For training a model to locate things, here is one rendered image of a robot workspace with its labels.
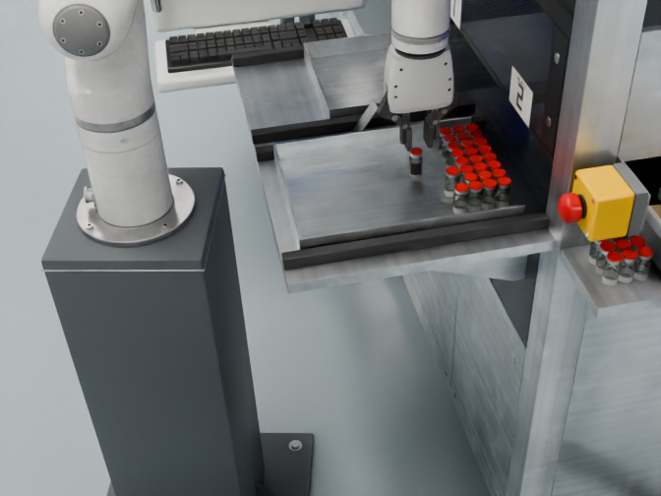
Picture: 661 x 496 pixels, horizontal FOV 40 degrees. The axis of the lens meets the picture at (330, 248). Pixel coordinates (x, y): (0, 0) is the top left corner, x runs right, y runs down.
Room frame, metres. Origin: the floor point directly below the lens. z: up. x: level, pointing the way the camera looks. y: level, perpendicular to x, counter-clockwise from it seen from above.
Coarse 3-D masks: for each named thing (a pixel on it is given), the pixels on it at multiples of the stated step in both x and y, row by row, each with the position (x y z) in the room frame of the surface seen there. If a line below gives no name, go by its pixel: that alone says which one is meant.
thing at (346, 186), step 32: (384, 128) 1.30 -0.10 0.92; (416, 128) 1.30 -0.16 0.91; (288, 160) 1.26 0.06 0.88; (320, 160) 1.26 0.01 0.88; (352, 160) 1.25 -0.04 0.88; (384, 160) 1.25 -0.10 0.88; (288, 192) 1.13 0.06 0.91; (320, 192) 1.17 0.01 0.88; (352, 192) 1.17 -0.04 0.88; (384, 192) 1.16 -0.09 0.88; (416, 192) 1.16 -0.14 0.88; (320, 224) 1.09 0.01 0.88; (352, 224) 1.08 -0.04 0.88; (384, 224) 1.08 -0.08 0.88; (416, 224) 1.04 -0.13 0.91; (448, 224) 1.05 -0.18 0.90
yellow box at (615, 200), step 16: (576, 176) 0.98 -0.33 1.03; (592, 176) 0.97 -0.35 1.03; (608, 176) 0.97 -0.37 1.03; (624, 176) 0.97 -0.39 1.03; (576, 192) 0.97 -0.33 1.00; (592, 192) 0.94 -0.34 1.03; (608, 192) 0.93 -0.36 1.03; (624, 192) 0.93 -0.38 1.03; (640, 192) 0.93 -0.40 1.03; (592, 208) 0.93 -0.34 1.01; (608, 208) 0.92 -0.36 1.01; (624, 208) 0.93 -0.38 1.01; (640, 208) 0.93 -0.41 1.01; (592, 224) 0.92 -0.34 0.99; (608, 224) 0.92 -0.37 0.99; (624, 224) 0.93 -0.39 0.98; (640, 224) 0.93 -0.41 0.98; (592, 240) 0.92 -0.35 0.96
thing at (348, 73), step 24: (312, 48) 1.62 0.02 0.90; (336, 48) 1.63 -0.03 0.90; (360, 48) 1.64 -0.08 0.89; (384, 48) 1.65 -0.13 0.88; (456, 48) 1.63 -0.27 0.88; (312, 72) 1.53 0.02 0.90; (336, 72) 1.56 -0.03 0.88; (360, 72) 1.55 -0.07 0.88; (384, 72) 1.55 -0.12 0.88; (456, 72) 1.54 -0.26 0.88; (480, 72) 1.53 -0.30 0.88; (336, 96) 1.47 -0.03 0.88; (360, 96) 1.46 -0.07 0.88; (480, 96) 1.41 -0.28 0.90; (504, 96) 1.42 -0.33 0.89
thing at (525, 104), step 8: (512, 72) 1.24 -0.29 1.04; (512, 80) 1.24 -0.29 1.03; (520, 80) 1.21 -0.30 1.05; (512, 88) 1.23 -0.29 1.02; (528, 88) 1.18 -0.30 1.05; (512, 96) 1.23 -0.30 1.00; (528, 96) 1.17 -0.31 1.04; (512, 104) 1.23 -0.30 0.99; (520, 104) 1.20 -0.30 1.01; (528, 104) 1.17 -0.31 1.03; (520, 112) 1.19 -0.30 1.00; (528, 112) 1.16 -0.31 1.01; (528, 120) 1.16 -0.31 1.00
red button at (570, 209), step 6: (564, 198) 0.95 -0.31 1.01; (570, 198) 0.95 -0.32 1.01; (576, 198) 0.95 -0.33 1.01; (558, 204) 0.96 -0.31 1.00; (564, 204) 0.95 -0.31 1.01; (570, 204) 0.94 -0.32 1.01; (576, 204) 0.94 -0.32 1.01; (558, 210) 0.96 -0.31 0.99; (564, 210) 0.94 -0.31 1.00; (570, 210) 0.94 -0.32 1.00; (576, 210) 0.93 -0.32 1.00; (564, 216) 0.94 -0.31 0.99; (570, 216) 0.93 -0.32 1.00; (576, 216) 0.93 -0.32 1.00; (570, 222) 0.94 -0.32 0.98
